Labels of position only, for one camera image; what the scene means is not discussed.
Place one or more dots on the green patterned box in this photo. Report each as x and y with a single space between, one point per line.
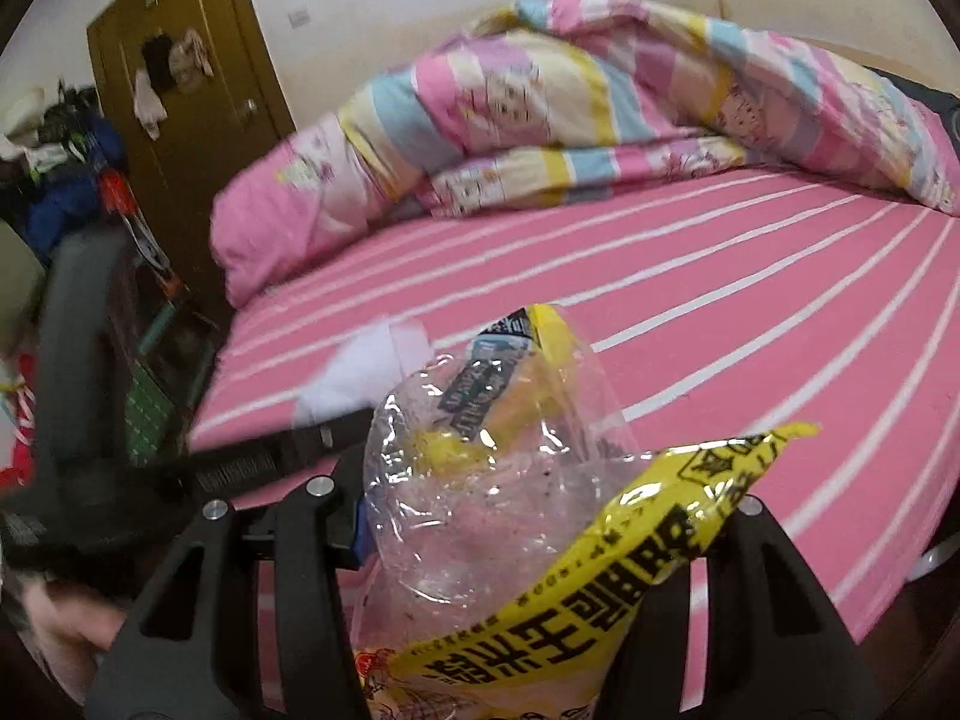
146 401

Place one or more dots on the red white plastic bag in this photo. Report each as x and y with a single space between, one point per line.
15 420

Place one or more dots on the brown wooden door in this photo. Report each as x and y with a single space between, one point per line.
225 172

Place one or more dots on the pale hanging cloth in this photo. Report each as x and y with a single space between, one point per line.
189 56

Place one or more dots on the white wall switch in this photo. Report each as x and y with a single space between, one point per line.
298 16

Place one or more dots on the white tissue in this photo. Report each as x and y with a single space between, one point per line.
360 375

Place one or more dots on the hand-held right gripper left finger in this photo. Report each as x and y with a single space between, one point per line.
315 540

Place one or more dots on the pastel printed quilt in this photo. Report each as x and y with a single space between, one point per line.
562 105

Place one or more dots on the yellow clear plastic snack bag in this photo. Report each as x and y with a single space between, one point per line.
525 510

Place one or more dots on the person's left hand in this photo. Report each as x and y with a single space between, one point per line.
67 622

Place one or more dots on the pink striped bed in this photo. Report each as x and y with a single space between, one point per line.
675 277

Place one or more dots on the black hanging cloth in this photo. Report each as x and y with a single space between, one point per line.
157 60

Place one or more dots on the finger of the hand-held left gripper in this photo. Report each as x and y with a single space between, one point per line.
330 431

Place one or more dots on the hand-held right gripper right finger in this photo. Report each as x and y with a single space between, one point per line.
757 562

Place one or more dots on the black headboard item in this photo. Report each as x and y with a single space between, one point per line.
922 97

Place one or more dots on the red white toy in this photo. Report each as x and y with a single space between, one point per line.
131 217

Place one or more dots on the pile of clothes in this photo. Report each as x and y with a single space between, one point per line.
60 195

